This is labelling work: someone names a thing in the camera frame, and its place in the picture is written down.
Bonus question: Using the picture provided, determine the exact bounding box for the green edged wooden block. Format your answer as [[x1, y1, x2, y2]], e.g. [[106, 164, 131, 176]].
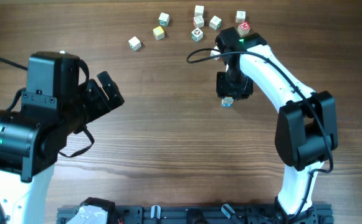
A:
[[209, 16, 222, 30]]

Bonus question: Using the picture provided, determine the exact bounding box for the yellow top wooden block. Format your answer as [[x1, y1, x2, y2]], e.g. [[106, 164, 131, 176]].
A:
[[153, 26, 165, 40]]

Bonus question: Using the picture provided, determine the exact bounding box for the plain wooden block top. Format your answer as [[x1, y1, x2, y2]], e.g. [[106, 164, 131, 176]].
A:
[[194, 5, 204, 17]]

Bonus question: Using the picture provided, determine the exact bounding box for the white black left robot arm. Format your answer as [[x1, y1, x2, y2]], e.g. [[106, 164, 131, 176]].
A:
[[0, 52, 124, 223]]

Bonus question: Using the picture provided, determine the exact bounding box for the plain wooden block far left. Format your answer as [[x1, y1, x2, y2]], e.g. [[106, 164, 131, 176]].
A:
[[128, 36, 141, 51]]

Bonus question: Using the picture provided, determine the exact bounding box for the plain wooden block upper right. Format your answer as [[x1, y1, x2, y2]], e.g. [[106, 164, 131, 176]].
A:
[[236, 11, 246, 23]]

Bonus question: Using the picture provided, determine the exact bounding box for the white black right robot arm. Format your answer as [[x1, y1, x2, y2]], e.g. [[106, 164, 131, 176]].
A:
[[215, 27, 338, 223]]

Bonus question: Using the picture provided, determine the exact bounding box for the red M wooden block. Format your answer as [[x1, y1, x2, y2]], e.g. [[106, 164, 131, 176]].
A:
[[237, 21, 250, 37]]

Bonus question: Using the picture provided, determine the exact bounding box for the plain wooden block centre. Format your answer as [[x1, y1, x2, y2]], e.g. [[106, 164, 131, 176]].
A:
[[211, 46, 221, 60]]

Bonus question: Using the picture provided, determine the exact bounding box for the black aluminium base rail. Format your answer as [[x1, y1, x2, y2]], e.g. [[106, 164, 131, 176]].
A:
[[55, 197, 334, 224]]

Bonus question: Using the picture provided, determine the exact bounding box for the plain wooden block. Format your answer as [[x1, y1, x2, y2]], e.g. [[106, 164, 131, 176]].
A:
[[128, 36, 141, 51], [211, 46, 221, 60], [194, 5, 204, 17], [236, 11, 246, 23]]

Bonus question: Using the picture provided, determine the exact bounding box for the green ball picture block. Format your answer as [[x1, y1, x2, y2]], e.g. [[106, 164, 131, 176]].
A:
[[191, 28, 204, 42]]

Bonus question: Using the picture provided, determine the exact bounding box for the blue letter wooden block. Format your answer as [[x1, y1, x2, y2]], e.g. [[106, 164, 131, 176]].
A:
[[222, 97, 234, 104]]

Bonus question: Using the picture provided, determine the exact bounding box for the green side wooden block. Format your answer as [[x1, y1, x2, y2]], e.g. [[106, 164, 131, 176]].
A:
[[158, 12, 170, 27]]

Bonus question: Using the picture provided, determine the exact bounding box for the blue bottom tower block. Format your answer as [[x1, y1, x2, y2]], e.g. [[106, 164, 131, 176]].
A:
[[222, 103, 232, 108]]

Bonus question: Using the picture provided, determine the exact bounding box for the red side wooden block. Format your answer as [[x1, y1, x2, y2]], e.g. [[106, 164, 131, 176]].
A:
[[193, 16, 204, 28]]

